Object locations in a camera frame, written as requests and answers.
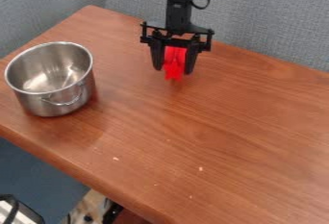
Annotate stainless steel pot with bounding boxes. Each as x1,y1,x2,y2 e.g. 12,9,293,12
4,41,95,117

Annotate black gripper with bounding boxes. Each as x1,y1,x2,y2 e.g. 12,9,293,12
140,0,214,75

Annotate clutter under table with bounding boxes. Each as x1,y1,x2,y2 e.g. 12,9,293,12
61,188,151,224

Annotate white striped object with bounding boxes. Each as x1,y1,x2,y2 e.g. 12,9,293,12
0,201,37,224

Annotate red star-shaped block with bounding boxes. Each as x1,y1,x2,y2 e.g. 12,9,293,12
163,46,186,81

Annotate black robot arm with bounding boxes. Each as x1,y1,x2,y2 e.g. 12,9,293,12
140,0,214,79

